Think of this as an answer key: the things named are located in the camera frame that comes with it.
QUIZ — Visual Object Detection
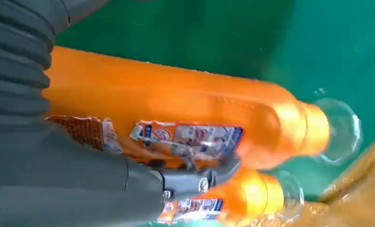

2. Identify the green table mat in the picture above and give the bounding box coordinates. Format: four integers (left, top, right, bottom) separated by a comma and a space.
55, 0, 375, 227

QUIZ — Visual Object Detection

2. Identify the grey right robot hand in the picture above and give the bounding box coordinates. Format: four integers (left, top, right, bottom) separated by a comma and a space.
0, 120, 242, 227

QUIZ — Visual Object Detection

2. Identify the yellow sheet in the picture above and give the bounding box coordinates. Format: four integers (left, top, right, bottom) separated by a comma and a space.
247, 131, 375, 227

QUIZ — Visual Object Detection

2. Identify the ribbed grey right arm sleeve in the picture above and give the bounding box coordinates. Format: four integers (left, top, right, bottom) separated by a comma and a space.
0, 0, 110, 126

